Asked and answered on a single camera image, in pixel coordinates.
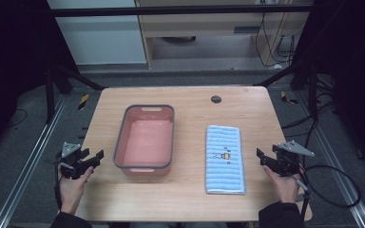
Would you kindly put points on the black metal stand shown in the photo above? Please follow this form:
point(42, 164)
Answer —
point(312, 95)
point(49, 95)

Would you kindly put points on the light wooden shelf unit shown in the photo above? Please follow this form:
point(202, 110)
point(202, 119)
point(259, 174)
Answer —
point(202, 27)

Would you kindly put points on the yellow and black tape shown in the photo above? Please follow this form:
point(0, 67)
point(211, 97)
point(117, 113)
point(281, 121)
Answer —
point(285, 97)
point(83, 102)

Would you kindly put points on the pink basin with grey rim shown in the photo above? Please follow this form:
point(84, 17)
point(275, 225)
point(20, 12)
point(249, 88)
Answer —
point(145, 142)

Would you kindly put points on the person's left hand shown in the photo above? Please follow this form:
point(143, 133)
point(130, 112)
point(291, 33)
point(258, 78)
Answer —
point(71, 193)

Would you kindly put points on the black curtain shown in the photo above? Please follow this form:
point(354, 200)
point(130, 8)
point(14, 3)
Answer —
point(355, 79)
point(12, 63)

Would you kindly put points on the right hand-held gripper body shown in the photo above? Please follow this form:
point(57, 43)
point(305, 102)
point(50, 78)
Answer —
point(287, 160)

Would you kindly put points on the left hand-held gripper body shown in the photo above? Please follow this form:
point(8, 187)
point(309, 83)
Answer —
point(71, 160)

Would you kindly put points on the black horizontal frame bar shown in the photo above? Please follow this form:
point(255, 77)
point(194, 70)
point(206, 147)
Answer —
point(171, 11)

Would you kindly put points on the aluminium floor rail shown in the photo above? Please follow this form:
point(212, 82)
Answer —
point(339, 177)
point(28, 161)

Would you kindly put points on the person's right hand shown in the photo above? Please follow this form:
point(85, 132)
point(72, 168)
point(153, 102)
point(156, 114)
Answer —
point(285, 188)

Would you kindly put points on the dark round table grommet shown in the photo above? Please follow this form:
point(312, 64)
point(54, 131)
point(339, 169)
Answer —
point(216, 99)

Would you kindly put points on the white cabinet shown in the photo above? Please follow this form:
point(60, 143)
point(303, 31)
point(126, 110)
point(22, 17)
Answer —
point(101, 41)

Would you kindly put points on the blue striped towel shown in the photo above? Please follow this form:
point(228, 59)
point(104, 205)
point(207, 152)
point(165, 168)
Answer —
point(225, 171)

